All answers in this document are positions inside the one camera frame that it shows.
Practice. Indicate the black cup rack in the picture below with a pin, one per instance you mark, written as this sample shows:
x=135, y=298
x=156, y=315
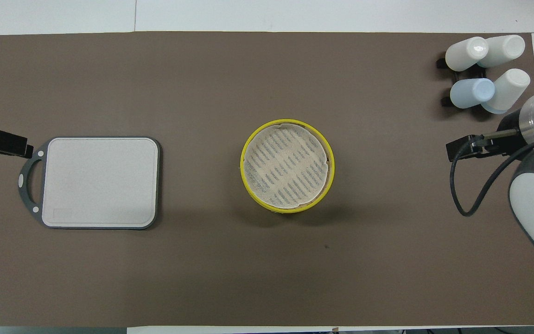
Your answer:
x=475, y=73

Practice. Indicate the white plastic cup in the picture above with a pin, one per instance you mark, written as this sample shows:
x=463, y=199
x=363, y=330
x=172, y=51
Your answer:
x=510, y=90
x=464, y=55
x=505, y=48

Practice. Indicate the light blue plastic cup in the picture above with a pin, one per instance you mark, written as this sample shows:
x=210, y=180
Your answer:
x=471, y=93

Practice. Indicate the brown table mat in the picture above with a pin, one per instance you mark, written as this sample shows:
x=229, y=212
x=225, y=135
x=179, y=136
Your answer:
x=387, y=255

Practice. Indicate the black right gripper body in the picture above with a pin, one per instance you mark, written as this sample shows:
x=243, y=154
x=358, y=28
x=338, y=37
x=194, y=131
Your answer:
x=510, y=123

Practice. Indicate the yellow woven steamer lid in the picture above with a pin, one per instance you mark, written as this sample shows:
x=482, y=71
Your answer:
x=288, y=164

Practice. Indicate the yellow bamboo steamer basket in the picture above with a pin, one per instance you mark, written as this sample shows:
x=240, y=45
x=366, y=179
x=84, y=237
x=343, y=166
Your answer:
x=282, y=211

